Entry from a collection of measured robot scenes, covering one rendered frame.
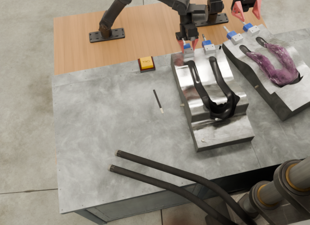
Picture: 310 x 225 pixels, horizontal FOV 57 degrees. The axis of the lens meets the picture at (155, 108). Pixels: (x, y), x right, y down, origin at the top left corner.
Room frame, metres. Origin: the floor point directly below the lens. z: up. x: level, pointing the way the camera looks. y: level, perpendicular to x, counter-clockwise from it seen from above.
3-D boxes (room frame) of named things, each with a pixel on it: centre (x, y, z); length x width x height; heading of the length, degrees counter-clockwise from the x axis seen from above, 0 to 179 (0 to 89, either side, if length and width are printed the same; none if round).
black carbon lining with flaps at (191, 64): (0.69, -0.27, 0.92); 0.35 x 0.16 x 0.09; 10
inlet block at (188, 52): (0.94, -0.17, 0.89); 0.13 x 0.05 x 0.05; 10
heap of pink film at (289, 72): (0.82, -0.59, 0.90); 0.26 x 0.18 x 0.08; 27
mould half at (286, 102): (0.82, -0.60, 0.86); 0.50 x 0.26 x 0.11; 27
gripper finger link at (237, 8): (0.85, -0.37, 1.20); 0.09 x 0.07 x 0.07; 7
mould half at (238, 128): (0.68, -0.26, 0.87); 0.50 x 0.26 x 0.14; 10
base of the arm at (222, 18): (1.20, -0.34, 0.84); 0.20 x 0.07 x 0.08; 98
